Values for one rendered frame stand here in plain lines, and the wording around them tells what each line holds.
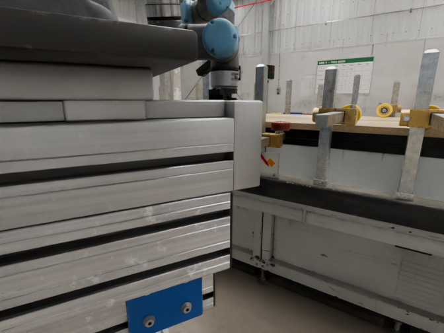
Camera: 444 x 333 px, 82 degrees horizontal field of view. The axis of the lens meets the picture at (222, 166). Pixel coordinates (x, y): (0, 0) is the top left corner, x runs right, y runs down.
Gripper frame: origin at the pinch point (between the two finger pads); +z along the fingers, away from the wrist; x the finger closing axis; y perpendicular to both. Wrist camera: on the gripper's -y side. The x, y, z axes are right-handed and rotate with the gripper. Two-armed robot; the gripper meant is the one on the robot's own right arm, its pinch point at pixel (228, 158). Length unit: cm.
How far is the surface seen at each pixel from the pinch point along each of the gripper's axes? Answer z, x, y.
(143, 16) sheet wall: -318, -769, -648
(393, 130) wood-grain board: -6, 41, -49
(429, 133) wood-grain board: -6, 51, -49
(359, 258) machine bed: 51, 36, -54
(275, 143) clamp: -1.4, 4.0, -27.6
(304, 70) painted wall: -106, -199, -749
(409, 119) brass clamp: -12, 44, -28
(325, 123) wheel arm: -11.4, 26.0, -3.4
